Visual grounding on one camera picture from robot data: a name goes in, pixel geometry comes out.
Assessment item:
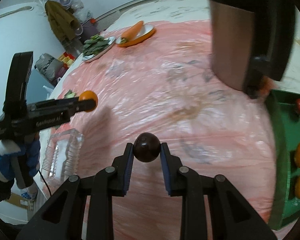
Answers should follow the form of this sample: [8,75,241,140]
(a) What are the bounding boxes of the beige wrapped pipe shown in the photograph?
[0,5,34,22]

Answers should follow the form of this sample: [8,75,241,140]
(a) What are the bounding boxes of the orange rimmed plate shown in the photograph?
[116,24,156,47]

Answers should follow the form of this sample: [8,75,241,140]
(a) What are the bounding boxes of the black cable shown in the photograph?
[39,170,51,196]

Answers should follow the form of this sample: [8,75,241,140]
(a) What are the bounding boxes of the pink plastic sheet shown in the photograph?
[37,20,278,240]

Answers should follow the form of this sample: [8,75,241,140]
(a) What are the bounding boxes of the white plate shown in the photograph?
[82,36,116,62]

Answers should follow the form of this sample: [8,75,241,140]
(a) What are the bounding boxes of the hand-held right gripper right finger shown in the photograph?
[160,142,278,240]

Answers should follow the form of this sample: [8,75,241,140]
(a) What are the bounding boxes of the steel and black kettle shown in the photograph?
[206,0,297,99]

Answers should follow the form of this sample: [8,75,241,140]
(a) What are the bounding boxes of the dark plum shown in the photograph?
[133,132,162,163]

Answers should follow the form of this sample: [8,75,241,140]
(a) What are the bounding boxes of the person's left hand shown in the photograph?
[0,139,42,182]

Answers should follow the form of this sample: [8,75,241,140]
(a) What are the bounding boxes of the pile of green leaves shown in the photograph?
[82,34,110,57]

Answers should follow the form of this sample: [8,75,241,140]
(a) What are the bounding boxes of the clear glass tray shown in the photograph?
[41,129,84,183]

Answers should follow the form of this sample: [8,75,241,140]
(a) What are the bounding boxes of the green tray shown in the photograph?
[265,89,300,230]

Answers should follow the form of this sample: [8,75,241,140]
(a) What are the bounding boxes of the cardboard box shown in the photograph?
[10,187,38,212]

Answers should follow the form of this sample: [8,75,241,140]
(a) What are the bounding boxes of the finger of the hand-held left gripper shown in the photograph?
[65,98,97,115]

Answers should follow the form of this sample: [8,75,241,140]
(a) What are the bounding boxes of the carrot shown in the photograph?
[120,20,143,43]

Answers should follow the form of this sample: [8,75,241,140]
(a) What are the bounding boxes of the white slatted panel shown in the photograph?
[95,0,208,30]

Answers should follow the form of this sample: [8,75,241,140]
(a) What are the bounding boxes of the grey sack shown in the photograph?
[34,53,65,85]

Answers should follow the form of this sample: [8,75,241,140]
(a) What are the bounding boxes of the red and yellow boxes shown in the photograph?
[57,51,77,68]

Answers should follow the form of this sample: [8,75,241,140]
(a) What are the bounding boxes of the olive coat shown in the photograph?
[44,0,82,47]

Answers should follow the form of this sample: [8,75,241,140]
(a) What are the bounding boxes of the floral bedspread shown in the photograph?
[40,0,300,100]

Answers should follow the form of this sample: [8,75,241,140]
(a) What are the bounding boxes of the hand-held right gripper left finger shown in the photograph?
[15,142,135,240]

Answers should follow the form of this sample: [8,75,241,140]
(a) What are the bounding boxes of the purple bin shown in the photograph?
[76,20,100,43]

